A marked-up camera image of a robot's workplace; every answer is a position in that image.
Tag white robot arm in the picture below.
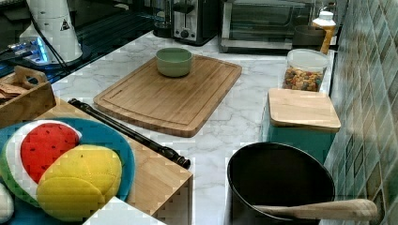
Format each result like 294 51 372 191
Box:
20 0 83 66

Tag bamboo cutting board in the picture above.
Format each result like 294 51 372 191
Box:
94 55 242 137

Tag green ceramic bowl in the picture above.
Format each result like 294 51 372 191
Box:
156 48 193 77

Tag black pot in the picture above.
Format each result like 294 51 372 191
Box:
223 142 334 225

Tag black toaster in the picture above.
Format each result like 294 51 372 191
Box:
172 0 219 46

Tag black coffee maker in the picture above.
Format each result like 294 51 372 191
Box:
151 0 173 38

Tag silver toaster oven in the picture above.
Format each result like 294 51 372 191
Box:
219 0 316 53

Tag teal canister with wooden lid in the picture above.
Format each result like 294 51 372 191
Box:
260 88 341 163

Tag blue plate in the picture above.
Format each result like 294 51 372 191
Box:
1 118 135 225

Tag clear cereal jar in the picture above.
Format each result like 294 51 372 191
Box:
283 49 329 92

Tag dark metal cup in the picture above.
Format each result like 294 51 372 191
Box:
292 25 326 51

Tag plush yellow lemon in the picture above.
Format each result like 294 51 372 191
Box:
37 144 122 222

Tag orange juice bottle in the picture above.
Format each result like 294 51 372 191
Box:
312 11 336 54

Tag plush watermelon slice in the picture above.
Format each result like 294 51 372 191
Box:
1 120 82 207

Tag wooden tea box tray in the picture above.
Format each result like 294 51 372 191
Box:
0 66 55 128

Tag wooden spatula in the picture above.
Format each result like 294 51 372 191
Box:
254 199 378 221

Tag white plush toy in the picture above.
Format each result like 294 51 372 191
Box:
0 184 14 223

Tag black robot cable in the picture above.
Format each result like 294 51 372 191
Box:
29 15 71 68

